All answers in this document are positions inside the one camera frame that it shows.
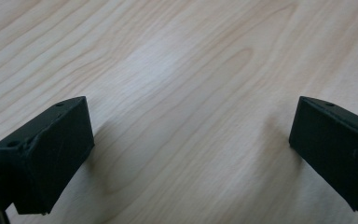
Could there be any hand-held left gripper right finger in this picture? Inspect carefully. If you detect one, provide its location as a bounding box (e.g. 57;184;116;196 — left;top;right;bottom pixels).
288;95;358;214

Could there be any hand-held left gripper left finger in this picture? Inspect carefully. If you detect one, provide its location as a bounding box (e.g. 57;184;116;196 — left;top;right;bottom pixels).
0;95;95;216

